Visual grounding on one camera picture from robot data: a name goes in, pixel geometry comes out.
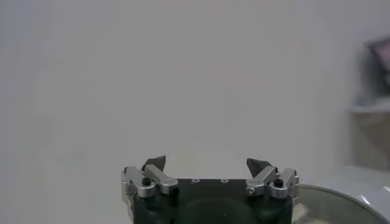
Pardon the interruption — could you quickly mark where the grey black monitor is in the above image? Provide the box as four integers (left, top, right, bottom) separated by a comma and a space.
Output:
365, 37, 390, 94

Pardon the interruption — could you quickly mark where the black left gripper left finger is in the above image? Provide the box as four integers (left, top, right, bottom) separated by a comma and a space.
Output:
121, 155, 179, 199

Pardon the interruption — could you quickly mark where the round glass pot lid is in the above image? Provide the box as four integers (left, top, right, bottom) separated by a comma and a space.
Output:
291, 183, 390, 224

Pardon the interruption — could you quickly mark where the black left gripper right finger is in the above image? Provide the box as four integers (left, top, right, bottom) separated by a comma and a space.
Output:
245, 157, 300, 200

